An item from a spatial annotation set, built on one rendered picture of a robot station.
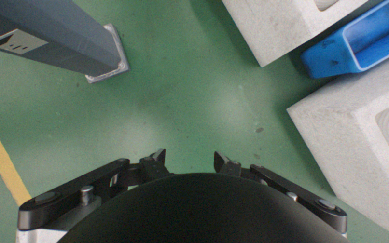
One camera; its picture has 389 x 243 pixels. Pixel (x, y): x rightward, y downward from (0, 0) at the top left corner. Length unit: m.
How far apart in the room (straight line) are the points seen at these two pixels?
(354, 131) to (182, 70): 0.44
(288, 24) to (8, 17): 0.45
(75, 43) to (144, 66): 0.17
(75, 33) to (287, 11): 0.41
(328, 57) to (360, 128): 0.20
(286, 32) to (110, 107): 0.53
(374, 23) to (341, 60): 0.24
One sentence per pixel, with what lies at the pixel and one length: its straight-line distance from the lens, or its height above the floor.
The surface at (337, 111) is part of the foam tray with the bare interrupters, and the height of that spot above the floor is 0.15.
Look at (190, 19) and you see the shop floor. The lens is 0.49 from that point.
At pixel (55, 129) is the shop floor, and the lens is 0.67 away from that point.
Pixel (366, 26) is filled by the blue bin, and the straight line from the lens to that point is 0.69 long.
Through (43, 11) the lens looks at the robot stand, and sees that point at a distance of 0.35.
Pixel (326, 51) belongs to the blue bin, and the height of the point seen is 0.08.
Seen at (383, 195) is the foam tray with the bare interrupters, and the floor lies 0.15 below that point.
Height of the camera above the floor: 0.42
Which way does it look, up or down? 82 degrees down
